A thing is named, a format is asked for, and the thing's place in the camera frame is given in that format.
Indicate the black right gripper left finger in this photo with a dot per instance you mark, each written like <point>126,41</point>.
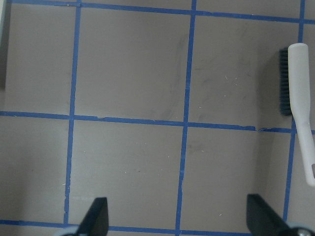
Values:
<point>96,220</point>

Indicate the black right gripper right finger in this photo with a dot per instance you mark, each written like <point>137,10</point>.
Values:
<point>262,220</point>

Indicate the beige hand brush black bristles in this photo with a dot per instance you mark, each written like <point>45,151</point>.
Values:
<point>295,100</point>

